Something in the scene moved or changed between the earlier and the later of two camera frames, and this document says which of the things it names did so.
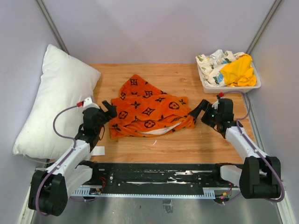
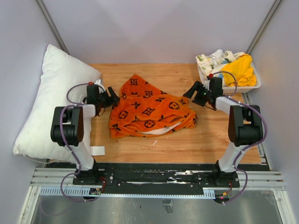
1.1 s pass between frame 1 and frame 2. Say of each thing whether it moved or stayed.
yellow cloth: stayed
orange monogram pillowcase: stayed
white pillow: stayed
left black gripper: moved
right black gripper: moved
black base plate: stayed
